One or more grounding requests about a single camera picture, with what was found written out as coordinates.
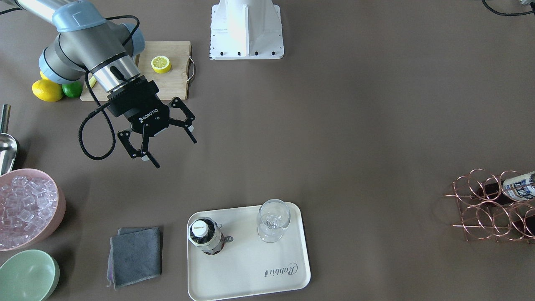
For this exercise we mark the metal ice scoop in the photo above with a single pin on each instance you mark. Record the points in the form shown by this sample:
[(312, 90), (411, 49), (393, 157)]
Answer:
[(8, 144)]

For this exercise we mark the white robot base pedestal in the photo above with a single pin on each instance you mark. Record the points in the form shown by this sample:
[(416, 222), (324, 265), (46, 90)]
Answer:
[(246, 30)]

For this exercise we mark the folded grey cloth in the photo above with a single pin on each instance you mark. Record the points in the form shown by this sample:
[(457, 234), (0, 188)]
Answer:
[(135, 256)]

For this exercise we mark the half lemon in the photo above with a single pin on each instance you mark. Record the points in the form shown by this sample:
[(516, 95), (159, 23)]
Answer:
[(161, 64)]

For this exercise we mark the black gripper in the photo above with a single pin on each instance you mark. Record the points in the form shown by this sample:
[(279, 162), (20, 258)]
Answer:
[(151, 122)]

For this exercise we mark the green bowl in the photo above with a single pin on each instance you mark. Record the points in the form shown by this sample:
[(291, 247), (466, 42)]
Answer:
[(30, 275)]

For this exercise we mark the pink bowl of ice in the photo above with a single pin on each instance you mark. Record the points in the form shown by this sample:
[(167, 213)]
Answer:
[(32, 207)]

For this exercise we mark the cream serving tray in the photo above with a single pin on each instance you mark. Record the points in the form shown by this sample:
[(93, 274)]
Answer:
[(247, 266)]

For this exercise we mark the clear wine glass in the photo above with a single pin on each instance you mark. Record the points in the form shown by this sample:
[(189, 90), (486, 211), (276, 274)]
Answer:
[(273, 220)]

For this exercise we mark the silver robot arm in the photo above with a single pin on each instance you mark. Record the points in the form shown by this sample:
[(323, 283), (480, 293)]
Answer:
[(89, 42)]

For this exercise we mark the green lime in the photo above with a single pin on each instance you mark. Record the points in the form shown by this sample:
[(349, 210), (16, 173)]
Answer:
[(72, 90)]

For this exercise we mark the tea bottle white cap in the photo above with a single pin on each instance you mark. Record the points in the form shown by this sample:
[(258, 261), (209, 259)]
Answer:
[(204, 233)]

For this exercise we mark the copper wire bottle basket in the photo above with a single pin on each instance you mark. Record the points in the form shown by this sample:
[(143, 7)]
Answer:
[(485, 213)]

